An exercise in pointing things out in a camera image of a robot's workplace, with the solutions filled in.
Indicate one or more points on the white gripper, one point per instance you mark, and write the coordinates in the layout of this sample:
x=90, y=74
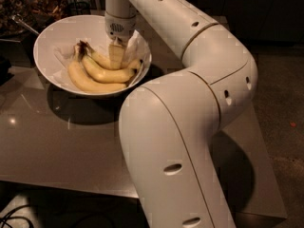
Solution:
x=120, y=28

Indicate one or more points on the yellow banana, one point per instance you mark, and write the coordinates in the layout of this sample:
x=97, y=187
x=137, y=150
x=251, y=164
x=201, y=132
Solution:
x=104, y=61
x=106, y=76
x=78, y=77

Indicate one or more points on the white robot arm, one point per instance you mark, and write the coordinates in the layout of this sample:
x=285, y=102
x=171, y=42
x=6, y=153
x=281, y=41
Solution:
x=166, y=125

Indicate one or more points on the white ceramic bowl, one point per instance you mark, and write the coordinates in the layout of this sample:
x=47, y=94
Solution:
x=57, y=38

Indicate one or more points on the white paper liner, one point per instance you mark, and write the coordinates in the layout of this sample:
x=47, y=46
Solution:
x=100, y=70

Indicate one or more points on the glass jar with snacks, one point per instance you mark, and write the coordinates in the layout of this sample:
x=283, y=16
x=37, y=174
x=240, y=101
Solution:
x=27, y=10

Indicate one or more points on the dark wire basket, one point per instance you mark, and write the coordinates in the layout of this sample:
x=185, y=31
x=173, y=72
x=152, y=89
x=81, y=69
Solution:
x=78, y=8

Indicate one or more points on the metal spoon handle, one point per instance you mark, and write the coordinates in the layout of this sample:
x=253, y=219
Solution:
x=19, y=21

